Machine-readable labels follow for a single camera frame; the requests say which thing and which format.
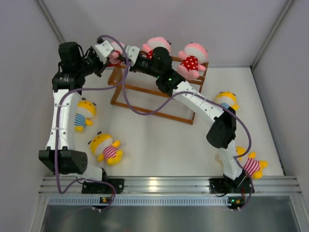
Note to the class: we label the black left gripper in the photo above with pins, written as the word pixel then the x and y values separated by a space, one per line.
pixel 101 66

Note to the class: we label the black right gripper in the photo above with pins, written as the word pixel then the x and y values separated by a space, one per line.
pixel 132 69

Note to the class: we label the pink red-dotted toy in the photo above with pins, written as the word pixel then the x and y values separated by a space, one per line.
pixel 193 57
pixel 113 57
pixel 153 43

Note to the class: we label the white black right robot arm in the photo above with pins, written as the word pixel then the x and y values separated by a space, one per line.
pixel 221 121

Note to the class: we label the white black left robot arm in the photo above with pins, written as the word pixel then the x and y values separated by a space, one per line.
pixel 60 155

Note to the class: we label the brown wooden shelf rack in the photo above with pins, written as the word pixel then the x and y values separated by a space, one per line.
pixel 145 97

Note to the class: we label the yellow blue-striped toy left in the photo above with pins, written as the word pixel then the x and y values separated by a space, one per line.
pixel 85 112

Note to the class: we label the yellow blue-striped toy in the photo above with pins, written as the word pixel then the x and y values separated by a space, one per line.
pixel 85 112
pixel 227 99

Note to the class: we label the yellow pink-striped toy left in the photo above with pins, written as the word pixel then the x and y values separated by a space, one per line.
pixel 104 148

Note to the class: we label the yellow pink-striped toy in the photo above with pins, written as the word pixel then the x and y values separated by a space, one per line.
pixel 251 164
pixel 104 148

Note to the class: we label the yellow blue-striped toy right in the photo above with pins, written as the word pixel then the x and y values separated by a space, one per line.
pixel 227 99

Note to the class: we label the yellow pink-striped toy right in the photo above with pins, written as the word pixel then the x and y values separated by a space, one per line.
pixel 251 164

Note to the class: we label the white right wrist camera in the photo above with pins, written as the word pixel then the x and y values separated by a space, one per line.
pixel 132 52

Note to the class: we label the aluminium front rail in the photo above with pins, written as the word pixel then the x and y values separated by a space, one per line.
pixel 200 185

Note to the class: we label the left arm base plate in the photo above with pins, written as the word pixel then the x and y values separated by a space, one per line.
pixel 99 188

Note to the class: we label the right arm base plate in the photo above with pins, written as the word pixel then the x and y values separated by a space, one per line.
pixel 228 186

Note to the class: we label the perforated grey cable duct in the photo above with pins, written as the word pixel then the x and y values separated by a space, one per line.
pixel 144 201

